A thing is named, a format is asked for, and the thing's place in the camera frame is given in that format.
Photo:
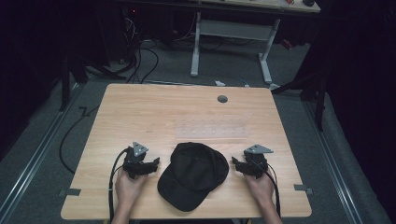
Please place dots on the person's left hand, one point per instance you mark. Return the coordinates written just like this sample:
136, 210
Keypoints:
128, 186

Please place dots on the black computer mouse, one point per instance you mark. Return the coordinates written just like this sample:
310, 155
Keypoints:
308, 2

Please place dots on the small red object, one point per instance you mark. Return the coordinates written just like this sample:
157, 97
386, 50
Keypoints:
287, 44

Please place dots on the person's right hand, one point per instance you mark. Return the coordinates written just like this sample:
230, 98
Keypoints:
261, 188

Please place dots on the black baseball cap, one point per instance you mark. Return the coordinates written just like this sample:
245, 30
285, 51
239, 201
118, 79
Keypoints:
193, 174

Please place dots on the small white floor object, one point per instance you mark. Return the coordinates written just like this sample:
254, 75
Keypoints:
219, 83

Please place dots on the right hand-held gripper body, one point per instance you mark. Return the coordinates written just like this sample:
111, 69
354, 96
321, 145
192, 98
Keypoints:
257, 161

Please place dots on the metal floor rail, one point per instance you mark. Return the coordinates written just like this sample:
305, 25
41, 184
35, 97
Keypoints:
333, 161
34, 161

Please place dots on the white-framed desk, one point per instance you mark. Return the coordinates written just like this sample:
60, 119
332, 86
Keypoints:
236, 29

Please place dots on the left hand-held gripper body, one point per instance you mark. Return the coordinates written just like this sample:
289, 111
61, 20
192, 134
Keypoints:
134, 161

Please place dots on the black metal stand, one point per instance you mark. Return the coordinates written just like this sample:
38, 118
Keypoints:
65, 84
319, 102

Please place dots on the grey tape piece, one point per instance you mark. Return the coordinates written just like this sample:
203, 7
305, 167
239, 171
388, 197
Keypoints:
302, 188
70, 192

